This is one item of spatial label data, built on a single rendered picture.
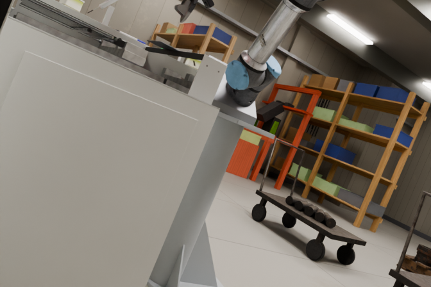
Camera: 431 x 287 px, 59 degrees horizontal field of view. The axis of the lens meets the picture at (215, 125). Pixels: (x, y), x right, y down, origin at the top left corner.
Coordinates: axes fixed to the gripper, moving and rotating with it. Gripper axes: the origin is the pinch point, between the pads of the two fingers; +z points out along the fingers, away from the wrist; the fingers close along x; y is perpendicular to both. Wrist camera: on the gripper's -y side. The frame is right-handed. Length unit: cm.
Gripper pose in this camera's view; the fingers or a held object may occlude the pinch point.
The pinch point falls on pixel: (183, 20)
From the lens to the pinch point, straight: 163.1
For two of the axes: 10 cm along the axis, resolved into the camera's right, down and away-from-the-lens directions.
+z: -3.9, 9.2, 0.2
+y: -7.8, -3.2, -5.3
